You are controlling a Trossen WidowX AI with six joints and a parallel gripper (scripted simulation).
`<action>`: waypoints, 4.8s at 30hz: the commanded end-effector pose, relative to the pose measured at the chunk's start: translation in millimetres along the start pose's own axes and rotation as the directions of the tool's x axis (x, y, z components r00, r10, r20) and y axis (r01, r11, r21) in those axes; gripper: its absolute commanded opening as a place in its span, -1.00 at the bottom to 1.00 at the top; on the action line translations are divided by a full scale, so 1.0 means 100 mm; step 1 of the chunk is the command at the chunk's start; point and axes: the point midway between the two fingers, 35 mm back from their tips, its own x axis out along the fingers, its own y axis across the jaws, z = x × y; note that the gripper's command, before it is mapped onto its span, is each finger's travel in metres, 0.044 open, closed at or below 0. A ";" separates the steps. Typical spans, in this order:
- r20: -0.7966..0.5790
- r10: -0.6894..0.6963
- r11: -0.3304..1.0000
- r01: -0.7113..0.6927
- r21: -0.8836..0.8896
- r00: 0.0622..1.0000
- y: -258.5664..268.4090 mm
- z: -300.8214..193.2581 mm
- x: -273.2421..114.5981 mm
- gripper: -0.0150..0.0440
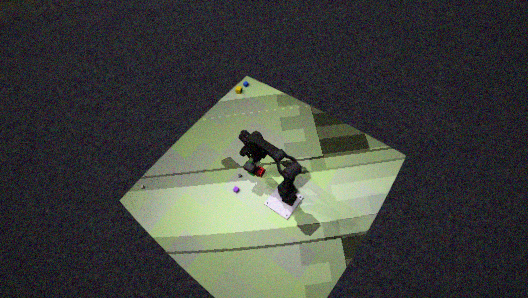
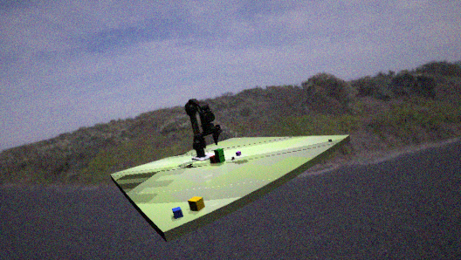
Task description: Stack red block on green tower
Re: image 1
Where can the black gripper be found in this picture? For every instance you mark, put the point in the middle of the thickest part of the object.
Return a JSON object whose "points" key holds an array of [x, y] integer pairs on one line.
{"points": [[250, 167]]}

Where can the red block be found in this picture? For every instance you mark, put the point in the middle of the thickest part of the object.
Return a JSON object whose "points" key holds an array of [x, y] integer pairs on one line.
{"points": [[260, 171]]}

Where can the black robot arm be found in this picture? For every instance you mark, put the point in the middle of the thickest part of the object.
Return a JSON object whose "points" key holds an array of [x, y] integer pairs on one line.
{"points": [[256, 144]]}

